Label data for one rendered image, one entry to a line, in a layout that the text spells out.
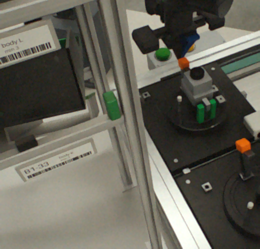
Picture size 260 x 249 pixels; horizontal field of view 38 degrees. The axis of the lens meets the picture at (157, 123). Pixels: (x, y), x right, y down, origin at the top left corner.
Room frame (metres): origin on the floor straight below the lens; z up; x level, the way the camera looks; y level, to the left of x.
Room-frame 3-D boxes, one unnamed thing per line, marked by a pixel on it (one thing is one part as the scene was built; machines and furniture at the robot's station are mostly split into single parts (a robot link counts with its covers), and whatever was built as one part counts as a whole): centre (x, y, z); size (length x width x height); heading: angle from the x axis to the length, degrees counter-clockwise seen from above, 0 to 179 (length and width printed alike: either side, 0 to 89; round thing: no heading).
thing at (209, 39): (0.77, -0.10, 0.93); 0.21 x 0.07 x 0.06; 109
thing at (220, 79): (0.54, -0.09, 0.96); 0.24 x 0.24 x 0.02; 19
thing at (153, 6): (0.66, -0.04, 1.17); 0.07 x 0.07 x 0.06; 21
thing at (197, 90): (0.53, -0.09, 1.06); 0.08 x 0.04 x 0.07; 19
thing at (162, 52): (0.75, -0.03, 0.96); 0.04 x 0.04 x 0.02
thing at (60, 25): (0.84, 0.20, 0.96); 0.15 x 0.15 x 0.20; 65
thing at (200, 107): (0.49, -0.09, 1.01); 0.01 x 0.01 x 0.05; 19
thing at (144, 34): (0.61, -0.06, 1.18); 0.19 x 0.06 x 0.08; 110
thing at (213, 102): (0.50, -0.12, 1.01); 0.01 x 0.01 x 0.05; 19
